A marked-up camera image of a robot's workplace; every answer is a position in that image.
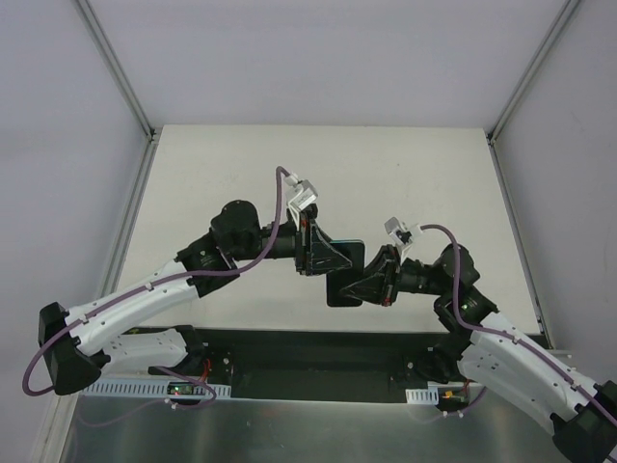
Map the black smartphone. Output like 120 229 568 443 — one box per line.
326 240 365 308

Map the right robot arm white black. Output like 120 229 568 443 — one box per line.
327 245 616 462

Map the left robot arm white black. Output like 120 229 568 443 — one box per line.
37 200 356 395

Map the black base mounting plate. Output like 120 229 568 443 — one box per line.
174 325 466 403

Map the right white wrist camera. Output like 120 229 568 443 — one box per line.
384 217 423 262

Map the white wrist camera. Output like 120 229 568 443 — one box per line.
384 217 423 262
283 174 318 212

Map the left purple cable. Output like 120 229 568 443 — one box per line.
21 166 300 427

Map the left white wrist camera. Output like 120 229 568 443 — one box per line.
283 174 318 212

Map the right white cable duct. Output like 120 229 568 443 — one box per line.
405 387 440 406

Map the white cable duct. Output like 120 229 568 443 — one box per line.
81 378 231 400
405 387 440 406

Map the aluminium frame rail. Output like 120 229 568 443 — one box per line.
60 337 587 390

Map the right aluminium corner post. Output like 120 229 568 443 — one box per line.
486 0 584 147

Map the aluminium corner post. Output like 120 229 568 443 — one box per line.
486 0 584 147
71 0 156 141

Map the left white cable duct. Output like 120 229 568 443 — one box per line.
81 378 231 400

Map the left aluminium corner post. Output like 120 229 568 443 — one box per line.
71 0 156 141

